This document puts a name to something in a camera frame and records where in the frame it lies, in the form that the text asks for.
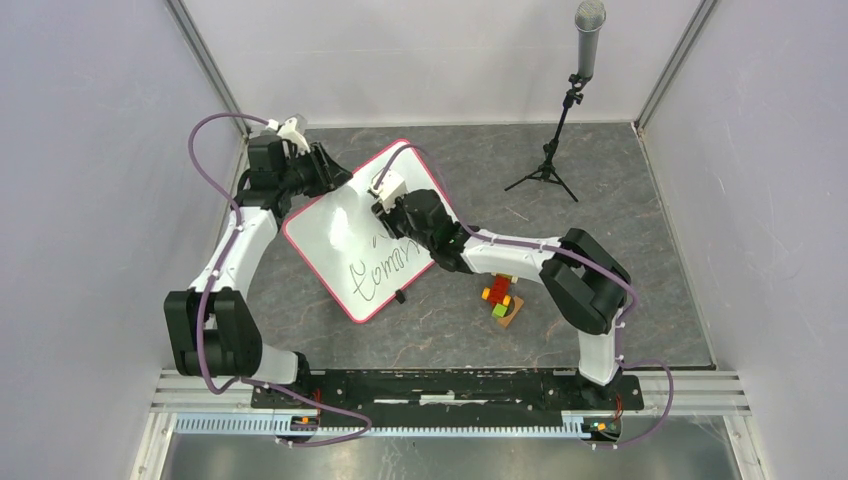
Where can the brown wooden block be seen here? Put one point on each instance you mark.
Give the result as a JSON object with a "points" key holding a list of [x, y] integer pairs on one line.
{"points": [[510, 311]]}

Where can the pink framed whiteboard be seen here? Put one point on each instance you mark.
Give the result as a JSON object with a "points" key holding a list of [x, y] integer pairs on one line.
{"points": [[348, 249]]}

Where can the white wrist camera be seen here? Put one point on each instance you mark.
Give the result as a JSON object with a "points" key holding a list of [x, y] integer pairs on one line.
{"points": [[292, 130], [386, 187]]}

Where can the white cable duct rail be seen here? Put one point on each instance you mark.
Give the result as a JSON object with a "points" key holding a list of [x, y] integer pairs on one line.
{"points": [[288, 426]]}

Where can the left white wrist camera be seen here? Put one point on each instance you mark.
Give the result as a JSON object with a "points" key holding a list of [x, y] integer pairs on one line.
{"points": [[292, 130]]}

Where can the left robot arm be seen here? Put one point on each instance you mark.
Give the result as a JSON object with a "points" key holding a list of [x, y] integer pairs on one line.
{"points": [[211, 329]]}

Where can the silver microphone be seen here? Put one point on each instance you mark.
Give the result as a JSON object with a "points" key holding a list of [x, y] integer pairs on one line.
{"points": [[589, 19]]}

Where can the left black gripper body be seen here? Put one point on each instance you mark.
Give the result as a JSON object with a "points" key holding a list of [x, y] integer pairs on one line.
{"points": [[305, 175]]}

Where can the colourful toy block car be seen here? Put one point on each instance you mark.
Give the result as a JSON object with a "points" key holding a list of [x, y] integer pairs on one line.
{"points": [[497, 294]]}

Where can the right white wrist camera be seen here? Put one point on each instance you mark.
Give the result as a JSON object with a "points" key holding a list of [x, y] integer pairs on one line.
{"points": [[386, 187]]}

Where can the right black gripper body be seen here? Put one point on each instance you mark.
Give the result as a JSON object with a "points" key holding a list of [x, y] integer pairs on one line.
{"points": [[396, 223]]}

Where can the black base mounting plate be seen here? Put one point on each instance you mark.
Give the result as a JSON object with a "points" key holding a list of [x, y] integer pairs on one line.
{"points": [[463, 398]]}

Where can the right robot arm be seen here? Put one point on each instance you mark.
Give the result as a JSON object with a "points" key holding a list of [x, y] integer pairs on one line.
{"points": [[588, 286]]}

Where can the black microphone tripod stand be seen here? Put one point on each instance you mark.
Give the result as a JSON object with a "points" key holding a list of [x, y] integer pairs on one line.
{"points": [[546, 171]]}

